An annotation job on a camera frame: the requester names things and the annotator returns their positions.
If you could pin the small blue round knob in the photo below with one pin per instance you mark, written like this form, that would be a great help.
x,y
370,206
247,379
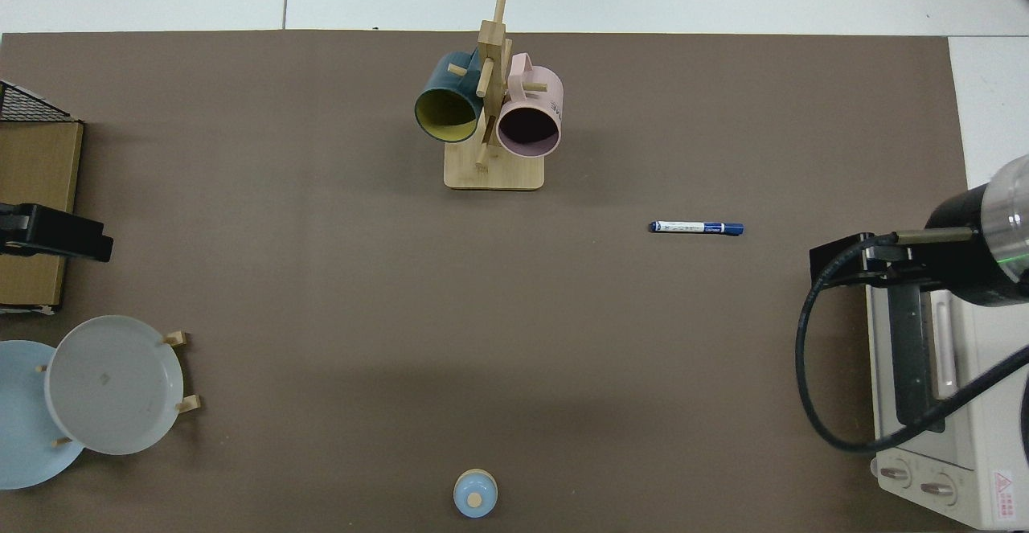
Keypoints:
x,y
475,494

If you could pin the pink cup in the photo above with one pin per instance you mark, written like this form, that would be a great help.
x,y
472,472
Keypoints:
x,y
537,95

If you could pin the grey plate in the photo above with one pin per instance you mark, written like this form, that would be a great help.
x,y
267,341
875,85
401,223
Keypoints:
x,y
112,384

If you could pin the brown table cloth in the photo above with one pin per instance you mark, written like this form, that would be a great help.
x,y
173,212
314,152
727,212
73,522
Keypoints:
x,y
482,316

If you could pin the pale toaster oven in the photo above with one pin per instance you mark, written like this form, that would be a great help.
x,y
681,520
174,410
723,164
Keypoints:
x,y
997,436

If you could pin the blue and white marker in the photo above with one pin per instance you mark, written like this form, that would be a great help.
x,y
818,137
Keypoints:
x,y
691,228

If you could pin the teal cup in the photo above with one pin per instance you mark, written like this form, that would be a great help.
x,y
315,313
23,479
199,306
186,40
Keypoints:
x,y
446,79

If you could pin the wooden cup stand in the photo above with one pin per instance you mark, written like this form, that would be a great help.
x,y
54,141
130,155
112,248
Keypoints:
x,y
492,175

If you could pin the wooden plate rack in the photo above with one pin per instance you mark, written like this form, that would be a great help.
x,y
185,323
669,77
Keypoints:
x,y
189,404

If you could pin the light blue plate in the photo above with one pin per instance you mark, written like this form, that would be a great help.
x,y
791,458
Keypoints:
x,y
24,428

